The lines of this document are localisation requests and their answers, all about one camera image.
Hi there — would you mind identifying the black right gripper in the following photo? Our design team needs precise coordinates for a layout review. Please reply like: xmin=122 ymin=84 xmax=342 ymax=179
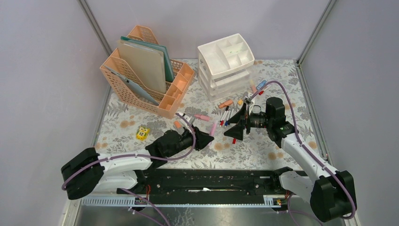
xmin=224 ymin=102 xmax=272 ymax=140

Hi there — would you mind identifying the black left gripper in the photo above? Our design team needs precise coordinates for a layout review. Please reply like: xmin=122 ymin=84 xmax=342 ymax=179
xmin=166 ymin=125 xmax=214 ymax=157

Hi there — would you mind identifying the white plastic drawer unit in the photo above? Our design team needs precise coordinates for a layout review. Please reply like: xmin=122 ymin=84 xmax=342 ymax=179
xmin=198 ymin=33 xmax=255 ymax=102

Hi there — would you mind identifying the teal file folder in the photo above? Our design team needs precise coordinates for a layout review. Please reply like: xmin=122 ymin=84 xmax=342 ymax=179
xmin=120 ymin=36 xmax=175 ymax=82

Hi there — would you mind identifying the light blue clipboard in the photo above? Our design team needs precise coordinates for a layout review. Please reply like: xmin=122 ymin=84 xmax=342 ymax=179
xmin=103 ymin=65 xmax=159 ymax=106

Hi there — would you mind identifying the beige file folder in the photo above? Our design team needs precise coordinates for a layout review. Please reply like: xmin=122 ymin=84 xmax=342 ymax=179
xmin=117 ymin=40 xmax=166 ymax=94

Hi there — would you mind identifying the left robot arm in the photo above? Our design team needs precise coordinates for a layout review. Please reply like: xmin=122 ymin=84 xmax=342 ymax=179
xmin=61 ymin=127 xmax=214 ymax=200

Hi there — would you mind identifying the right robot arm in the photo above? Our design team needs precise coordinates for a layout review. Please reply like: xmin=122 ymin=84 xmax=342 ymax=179
xmin=224 ymin=97 xmax=357 ymax=222

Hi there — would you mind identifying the blue cap whiteboard marker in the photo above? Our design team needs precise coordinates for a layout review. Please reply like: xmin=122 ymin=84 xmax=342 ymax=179
xmin=223 ymin=109 xmax=230 ymax=127

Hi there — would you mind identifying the red cap whiteboard marker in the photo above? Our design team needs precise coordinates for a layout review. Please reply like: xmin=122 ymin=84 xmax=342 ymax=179
xmin=219 ymin=110 xmax=229 ymax=127

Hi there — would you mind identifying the black cap whiteboard marker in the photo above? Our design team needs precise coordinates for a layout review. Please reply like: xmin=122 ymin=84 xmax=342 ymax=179
xmin=220 ymin=106 xmax=229 ymax=121

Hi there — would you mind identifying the orange highlighter centre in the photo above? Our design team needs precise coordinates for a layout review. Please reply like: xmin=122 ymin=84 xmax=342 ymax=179
xmin=218 ymin=99 xmax=233 ymax=109

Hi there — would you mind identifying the orange cap grey marker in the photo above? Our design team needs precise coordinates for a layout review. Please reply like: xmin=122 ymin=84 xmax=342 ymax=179
xmin=173 ymin=121 xmax=182 ymax=129

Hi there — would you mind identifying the yellow pink highlighter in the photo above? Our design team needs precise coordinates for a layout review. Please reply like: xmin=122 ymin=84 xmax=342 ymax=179
xmin=249 ymin=79 xmax=257 ymax=93

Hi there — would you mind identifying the orange plastic file organizer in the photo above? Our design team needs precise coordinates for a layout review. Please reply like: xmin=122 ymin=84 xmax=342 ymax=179
xmin=100 ymin=25 xmax=194 ymax=119

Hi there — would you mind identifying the yellow owl eraser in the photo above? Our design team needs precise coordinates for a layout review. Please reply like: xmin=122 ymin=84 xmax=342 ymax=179
xmin=136 ymin=126 xmax=151 ymax=141

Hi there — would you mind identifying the floral patterned table mat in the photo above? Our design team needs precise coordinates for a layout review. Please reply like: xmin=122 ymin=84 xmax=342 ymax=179
xmin=95 ymin=60 xmax=321 ymax=170

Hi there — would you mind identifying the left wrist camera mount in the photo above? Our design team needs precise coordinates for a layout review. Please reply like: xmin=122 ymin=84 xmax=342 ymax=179
xmin=180 ymin=113 xmax=195 ymax=130

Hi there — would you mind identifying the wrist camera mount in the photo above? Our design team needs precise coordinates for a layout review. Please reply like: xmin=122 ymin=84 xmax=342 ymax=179
xmin=180 ymin=113 xmax=195 ymax=130
xmin=242 ymin=92 xmax=255 ymax=106

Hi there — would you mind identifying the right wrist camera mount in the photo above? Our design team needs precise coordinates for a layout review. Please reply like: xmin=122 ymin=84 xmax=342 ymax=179
xmin=242 ymin=92 xmax=255 ymax=106

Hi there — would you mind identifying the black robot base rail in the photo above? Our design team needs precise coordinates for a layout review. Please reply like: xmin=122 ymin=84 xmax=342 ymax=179
xmin=127 ymin=167 xmax=292 ymax=206

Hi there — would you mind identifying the right aluminium frame post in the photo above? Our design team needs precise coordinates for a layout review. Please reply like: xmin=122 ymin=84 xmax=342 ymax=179
xmin=297 ymin=0 xmax=338 ymax=65

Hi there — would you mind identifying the aluminium frame post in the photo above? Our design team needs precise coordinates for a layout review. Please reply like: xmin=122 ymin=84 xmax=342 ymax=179
xmin=297 ymin=0 xmax=338 ymax=65
xmin=77 ymin=0 xmax=113 ymax=55

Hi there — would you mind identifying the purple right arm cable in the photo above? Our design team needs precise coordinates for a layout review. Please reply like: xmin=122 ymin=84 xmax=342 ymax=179
xmin=249 ymin=80 xmax=357 ymax=226

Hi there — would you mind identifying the left aluminium frame post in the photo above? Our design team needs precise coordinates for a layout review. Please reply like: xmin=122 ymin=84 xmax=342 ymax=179
xmin=77 ymin=0 xmax=113 ymax=55

